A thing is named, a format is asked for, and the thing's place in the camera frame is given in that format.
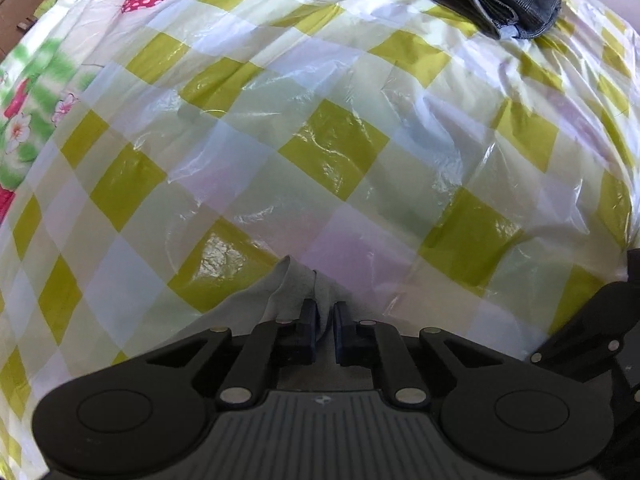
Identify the pale grey-green pants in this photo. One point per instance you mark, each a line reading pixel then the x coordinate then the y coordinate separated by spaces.
pixel 295 287

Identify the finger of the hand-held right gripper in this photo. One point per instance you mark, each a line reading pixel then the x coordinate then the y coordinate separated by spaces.
pixel 585 330
pixel 635 265

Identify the yellow checkered plastic sheet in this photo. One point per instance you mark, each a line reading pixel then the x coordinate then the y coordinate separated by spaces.
pixel 350 150

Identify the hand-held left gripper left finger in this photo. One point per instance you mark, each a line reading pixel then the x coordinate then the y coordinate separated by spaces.
pixel 309 327

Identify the cartoon printed quilt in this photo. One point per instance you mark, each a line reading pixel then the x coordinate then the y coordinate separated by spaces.
pixel 30 100

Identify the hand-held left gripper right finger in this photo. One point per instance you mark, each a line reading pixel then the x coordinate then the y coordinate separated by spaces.
pixel 342 327

